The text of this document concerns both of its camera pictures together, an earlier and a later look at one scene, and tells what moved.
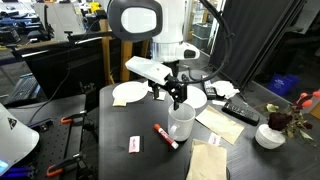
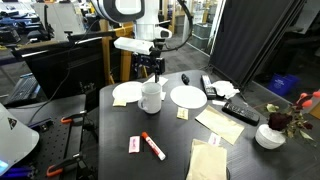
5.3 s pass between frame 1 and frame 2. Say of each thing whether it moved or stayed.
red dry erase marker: moved
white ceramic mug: moved
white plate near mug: stayed
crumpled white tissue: stayed
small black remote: stayed
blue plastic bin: stayed
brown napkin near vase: stayed
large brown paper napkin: stayed
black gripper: moved
